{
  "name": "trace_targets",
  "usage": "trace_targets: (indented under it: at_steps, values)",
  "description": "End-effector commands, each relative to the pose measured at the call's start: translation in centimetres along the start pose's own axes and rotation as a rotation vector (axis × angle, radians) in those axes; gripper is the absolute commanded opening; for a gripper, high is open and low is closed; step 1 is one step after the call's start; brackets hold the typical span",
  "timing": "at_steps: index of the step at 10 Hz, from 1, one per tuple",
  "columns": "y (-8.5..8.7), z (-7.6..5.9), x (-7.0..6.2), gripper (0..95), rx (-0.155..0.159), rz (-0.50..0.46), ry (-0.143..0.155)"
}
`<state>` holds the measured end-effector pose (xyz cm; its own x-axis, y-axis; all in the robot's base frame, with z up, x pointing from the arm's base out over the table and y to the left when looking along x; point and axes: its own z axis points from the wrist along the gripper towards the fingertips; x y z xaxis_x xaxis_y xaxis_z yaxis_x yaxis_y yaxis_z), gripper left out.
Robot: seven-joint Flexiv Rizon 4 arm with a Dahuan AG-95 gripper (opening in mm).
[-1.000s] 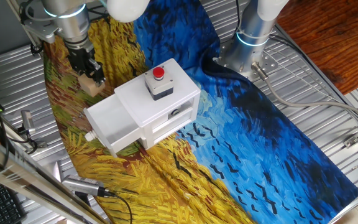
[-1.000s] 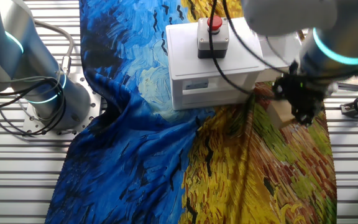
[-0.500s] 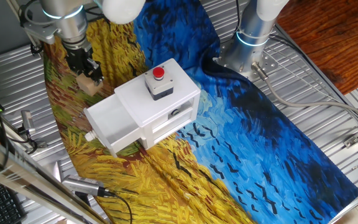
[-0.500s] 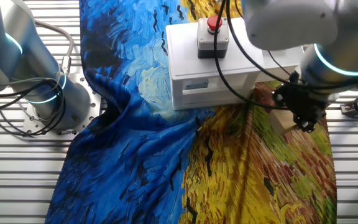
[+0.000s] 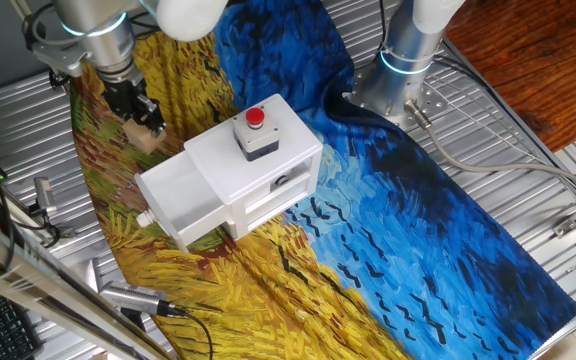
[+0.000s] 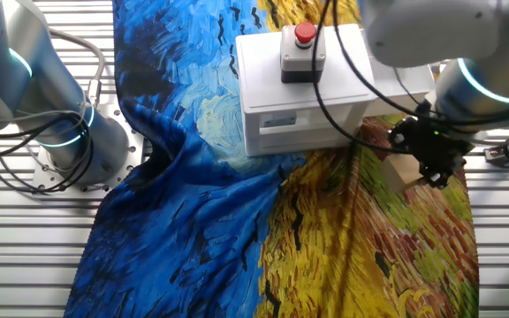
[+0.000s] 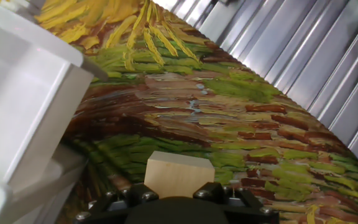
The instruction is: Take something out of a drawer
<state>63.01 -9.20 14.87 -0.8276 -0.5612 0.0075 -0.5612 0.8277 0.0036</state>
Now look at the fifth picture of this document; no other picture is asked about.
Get silver ribbed camera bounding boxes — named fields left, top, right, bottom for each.
left=99, top=279, right=182, bottom=319

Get thin metal pole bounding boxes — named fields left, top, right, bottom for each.
left=8, top=0, right=32, bottom=21

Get wooden block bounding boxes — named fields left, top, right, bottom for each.
left=121, top=117, right=168, bottom=155

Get small dark grey camera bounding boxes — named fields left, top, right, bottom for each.
left=33, top=176, right=59, bottom=217

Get black camera cable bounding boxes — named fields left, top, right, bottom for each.
left=167, top=304, right=214, bottom=360

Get painted wheat field cloth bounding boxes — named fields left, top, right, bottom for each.
left=69, top=0, right=576, bottom=360

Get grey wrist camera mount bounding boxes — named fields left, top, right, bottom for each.
left=30, top=39, right=92, bottom=79

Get small metal corner bracket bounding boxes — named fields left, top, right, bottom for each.
left=551, top=217, right=576, bottom=239

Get grey box with red button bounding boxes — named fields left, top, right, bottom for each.
left=231, top=106, right=282, bottom=163

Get flat metal plate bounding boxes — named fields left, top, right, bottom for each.
left=83, top=257, right=104, bottom=296

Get white drawer cabinet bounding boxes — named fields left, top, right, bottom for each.
left=183, top=93, right=324, bottom=241

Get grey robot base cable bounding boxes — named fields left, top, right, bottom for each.
left=404, top=98, right=576, bottom=199

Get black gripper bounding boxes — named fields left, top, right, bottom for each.
left=101, top=79, right=167, bottom=137

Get black pole clamp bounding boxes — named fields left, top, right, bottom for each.
left=49, top=69, right=72, bottom=91

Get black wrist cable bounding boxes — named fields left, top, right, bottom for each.
left=21, top=2, right=162, bottom=51

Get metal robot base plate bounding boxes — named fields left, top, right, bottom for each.
left=342, top=62, right=449, bottom=129

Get white drawer with black knob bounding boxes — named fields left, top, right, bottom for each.
left=222, top=174, right=314, bottom=241

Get aluminium frame bar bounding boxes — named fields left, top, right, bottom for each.
left=0, top=207, right=174, bottom=360

